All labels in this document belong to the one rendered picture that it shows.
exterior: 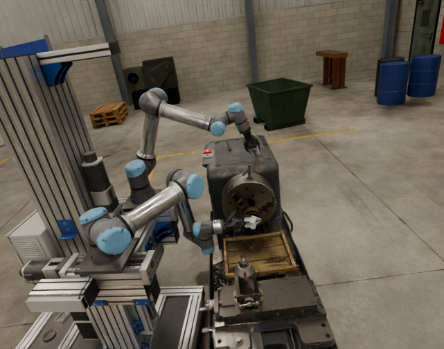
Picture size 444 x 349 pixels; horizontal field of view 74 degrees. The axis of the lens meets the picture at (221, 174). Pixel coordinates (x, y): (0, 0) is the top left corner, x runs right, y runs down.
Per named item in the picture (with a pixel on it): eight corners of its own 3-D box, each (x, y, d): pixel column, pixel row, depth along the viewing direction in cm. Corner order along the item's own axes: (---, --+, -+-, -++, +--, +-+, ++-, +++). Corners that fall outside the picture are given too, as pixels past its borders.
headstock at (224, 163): (211, 184, 249) (203, 140, 232) (267, 176, 247) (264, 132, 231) (211, 226, 195) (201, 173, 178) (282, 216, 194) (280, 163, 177)
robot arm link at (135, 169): (126, 189, 171) (119, 168, 165) (134, 179, 183) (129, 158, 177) (145, 188, 169) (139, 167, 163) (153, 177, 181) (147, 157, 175)
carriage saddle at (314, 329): (215, 299, 141) (213, 290, 138) (312, 287, 140) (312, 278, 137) (216, 362, 114) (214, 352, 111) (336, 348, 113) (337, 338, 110)
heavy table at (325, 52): (314, 82, 1034) (315, 51, 991) (327, 79, 1033) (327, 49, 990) (332, 89, 889) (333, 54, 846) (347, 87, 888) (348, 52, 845)
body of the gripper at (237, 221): (246, 235, 153) (223, 237, 154) (244, 225, 161) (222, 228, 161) (244, 223, 150) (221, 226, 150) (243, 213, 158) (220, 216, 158)
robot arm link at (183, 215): (154, 170, 149) (181, 242, 173) (167, 175, 141) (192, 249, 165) (172, 160, 155) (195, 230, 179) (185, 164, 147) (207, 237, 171)
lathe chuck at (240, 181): (222, 220, 186) (222, 175, 172) (271, 219, 187) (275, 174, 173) (222, 228, 178) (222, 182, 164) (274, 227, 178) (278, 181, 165)
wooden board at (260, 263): (224, 243, 177) (223, 238, 175) (283, 236, 176) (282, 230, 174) (226, 281, 150) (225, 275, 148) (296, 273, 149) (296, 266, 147)
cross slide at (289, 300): (215, 293, 137) (213, 286, 135) (306, 282, 135) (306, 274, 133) (215, 325, 122) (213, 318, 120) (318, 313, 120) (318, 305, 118)
